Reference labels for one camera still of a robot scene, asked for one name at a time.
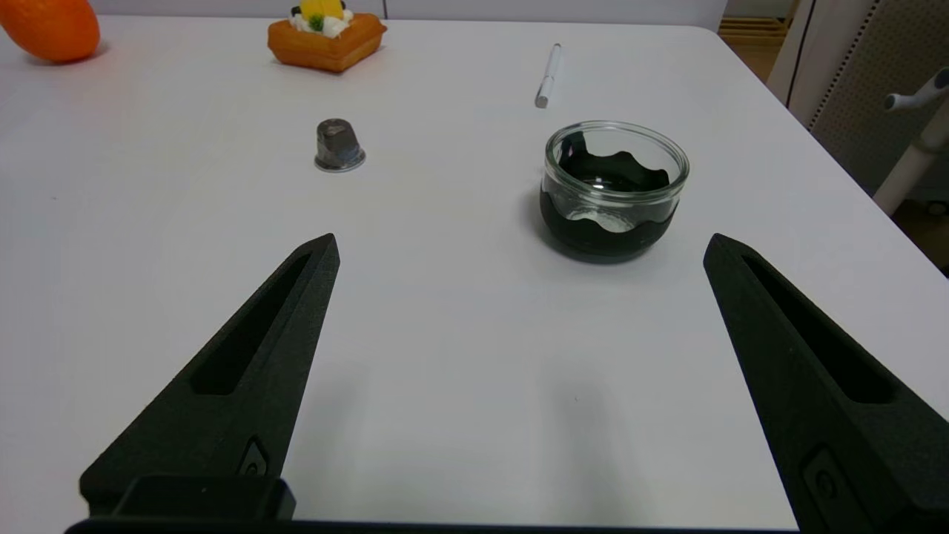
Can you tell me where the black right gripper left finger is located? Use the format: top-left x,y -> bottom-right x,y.
79,233 -> 341,520

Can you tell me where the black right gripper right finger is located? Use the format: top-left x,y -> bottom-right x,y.
703,233 -> 949,534

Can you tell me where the small grey metal capsule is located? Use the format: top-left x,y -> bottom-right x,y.
314,118 -> 367,174

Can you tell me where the glass bowl with black sleeve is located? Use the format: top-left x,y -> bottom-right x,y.
539,120 -> 690,265

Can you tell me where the toy waffle with fruit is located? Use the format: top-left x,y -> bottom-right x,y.
267,0 -> 388,74

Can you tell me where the orange fruit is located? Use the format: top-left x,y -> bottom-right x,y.
0,0 -> 101,64

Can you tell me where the thin white metal stick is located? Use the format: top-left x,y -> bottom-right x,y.
535,43 -> 563,110

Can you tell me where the grey table crank handle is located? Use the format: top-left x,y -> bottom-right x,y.
884,68 -> 949,113

